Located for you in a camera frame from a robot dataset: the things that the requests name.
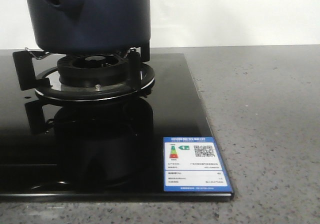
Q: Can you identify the black right burner pot support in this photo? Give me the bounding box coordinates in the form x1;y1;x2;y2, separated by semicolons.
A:
12;43;155;105

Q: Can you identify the dark blue pot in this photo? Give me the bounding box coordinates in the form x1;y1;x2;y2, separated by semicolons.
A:
27;0;151;54

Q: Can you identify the blue energy label sticker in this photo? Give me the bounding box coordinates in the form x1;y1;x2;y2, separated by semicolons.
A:
163;136;234;197

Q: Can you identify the black glass gas stove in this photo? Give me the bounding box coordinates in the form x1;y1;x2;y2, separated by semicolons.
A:
0;53;235;202

